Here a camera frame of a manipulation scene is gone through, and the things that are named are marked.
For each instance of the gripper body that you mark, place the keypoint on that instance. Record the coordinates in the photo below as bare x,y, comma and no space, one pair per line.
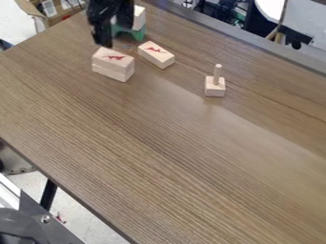
106,8

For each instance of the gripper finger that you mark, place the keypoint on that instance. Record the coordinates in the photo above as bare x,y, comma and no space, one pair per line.
103,34
125,19

